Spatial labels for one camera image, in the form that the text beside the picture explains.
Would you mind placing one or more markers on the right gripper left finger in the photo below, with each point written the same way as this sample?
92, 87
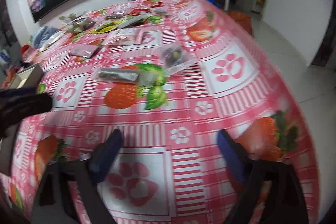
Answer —
103, 156

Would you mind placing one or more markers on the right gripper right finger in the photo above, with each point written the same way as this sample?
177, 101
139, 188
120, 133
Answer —
237, 159

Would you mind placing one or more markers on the white shallow box tray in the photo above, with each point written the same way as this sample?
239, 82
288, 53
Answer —
29, 77

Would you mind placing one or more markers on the red plastic stool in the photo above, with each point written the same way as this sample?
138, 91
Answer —
24, 48

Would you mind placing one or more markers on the blue cloth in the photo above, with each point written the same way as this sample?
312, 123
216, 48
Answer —
42, 35

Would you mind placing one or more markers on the white cloth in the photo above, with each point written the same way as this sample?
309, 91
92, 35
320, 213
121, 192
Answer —
51, 40

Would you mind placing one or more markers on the brown chocolate bar wrapper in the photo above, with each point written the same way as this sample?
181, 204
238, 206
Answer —
126, 76

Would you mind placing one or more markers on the pink flat snack packet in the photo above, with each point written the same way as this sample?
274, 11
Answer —
84, 51

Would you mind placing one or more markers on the crumpled silver snack bag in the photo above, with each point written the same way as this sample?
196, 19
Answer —
80, 25

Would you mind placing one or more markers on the pink strawberry tablecloth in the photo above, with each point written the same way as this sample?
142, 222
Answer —
170, 169

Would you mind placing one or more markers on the yellow green snack bag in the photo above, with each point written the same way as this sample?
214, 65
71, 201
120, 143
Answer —
105, 27

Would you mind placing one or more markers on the clear packet dark snack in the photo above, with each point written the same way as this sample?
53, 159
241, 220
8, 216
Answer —
174, 58

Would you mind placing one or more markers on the dark snack packet far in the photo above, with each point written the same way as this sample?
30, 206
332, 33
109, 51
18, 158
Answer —
116, 15

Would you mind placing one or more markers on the grey silver snack stick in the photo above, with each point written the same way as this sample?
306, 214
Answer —
132, 21

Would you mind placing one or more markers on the orange bag on floor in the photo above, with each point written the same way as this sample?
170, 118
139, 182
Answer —
243, 20

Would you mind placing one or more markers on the small red candy packet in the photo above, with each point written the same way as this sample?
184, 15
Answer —
156, 4

